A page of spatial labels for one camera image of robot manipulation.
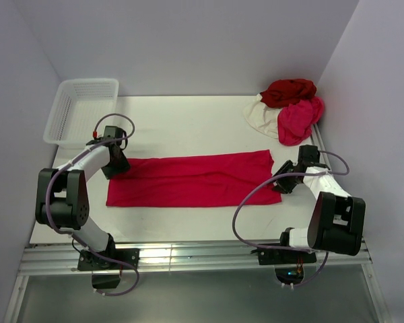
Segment bright red t-shirt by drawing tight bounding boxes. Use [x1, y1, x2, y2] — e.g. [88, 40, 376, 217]
[106, 150, 281, 208]

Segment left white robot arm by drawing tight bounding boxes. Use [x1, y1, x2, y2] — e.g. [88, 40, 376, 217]
[35, 126, 138, 271]

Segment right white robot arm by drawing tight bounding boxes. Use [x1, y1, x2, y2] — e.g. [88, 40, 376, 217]
[273, 145, 366, 262]

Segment pink t-shirt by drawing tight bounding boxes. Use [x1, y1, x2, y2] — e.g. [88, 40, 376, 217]
[277, 97, 325, 146]

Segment white t-shirt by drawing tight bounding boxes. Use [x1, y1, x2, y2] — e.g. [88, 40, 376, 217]
[242, 94, 281, 139]

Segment white plastic mesh basket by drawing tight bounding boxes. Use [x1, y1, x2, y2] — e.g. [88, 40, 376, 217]
[43, 78, 119, 149]

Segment dark red t-shirt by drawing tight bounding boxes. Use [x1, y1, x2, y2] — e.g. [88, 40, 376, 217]
[260, 79, 316, 108]

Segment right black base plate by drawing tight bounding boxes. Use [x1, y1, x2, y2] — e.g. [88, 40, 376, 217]
[250, 248, 317, 265]

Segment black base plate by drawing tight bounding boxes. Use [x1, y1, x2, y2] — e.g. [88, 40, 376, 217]
[250, 248, 317, 265]
[77, 248, 140, 271]

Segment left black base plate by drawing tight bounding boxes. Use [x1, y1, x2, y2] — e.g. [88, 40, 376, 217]
[77, 248, 140, 271]

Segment aluminium mounting rail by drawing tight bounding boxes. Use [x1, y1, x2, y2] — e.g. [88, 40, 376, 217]
[18, 238, 373, 277]

